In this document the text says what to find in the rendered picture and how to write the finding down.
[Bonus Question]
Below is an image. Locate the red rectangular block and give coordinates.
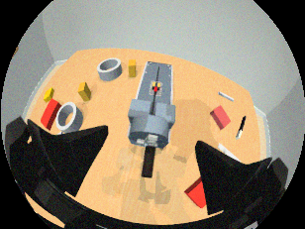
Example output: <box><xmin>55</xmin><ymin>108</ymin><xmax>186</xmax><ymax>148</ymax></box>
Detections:
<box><xmin>210</xmin><ymin>106</ymin><xmax>232</xmax><ymax>130</ymax></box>
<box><xmin>184</xmin><ymin>177</ymin><xmax>206</xmax><ymax>209</ymax></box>
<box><xmin>41</xmin><ymin>99</ymin><xmax>61</xmax><ymax>130</ymax></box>

